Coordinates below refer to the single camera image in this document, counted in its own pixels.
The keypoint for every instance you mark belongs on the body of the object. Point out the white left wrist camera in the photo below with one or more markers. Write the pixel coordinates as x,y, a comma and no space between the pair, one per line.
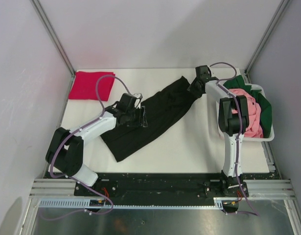
138,96

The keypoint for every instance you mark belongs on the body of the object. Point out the pink t shirt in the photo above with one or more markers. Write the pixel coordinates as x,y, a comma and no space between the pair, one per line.
254,130

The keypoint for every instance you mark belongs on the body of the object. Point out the aluminium frame post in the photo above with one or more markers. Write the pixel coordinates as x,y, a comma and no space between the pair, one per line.
275,20
46,22

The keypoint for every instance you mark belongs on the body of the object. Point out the magenta t shirt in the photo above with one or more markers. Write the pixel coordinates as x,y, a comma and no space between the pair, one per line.
84,85

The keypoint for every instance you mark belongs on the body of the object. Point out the right aluminium frame post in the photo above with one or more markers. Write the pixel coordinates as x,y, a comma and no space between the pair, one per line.
275,20

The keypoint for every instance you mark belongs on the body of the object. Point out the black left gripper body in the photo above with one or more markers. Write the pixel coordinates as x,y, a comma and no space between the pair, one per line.
135,116

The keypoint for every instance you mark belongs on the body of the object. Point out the left aluminium frame post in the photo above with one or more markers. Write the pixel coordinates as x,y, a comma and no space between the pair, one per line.
46,22

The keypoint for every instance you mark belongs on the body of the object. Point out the green t shirt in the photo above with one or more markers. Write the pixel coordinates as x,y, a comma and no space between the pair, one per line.
265,110

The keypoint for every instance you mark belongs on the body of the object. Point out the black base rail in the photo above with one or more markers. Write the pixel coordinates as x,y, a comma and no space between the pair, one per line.
161,189

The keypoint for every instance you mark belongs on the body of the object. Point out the white plastic laundry bin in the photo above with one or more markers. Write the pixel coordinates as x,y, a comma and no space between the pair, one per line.
265,137

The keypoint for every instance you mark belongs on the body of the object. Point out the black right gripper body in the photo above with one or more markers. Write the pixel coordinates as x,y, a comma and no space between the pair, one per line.
194,88

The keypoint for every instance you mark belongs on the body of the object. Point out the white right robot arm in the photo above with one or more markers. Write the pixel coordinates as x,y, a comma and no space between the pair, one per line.
233,120

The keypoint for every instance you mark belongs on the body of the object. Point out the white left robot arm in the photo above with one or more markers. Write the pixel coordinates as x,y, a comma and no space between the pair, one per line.
66,149

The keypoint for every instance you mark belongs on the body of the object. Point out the black t shirt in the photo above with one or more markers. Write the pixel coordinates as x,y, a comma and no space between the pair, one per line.
163,110

